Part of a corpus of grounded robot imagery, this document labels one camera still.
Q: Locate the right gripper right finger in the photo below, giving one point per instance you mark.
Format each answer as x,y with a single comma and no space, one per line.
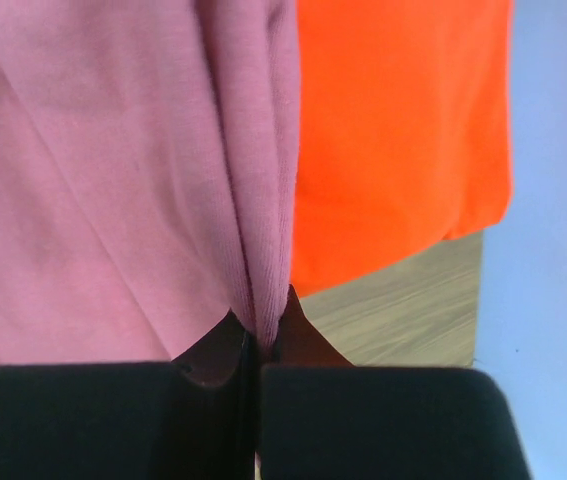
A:
322,417

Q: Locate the folded orange t-shirt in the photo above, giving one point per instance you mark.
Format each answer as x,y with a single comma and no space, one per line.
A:
405,132

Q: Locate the pink t-shirt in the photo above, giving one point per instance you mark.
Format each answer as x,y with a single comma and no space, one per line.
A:
148,156

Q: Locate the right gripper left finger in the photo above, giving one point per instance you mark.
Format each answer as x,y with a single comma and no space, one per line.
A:
190,418

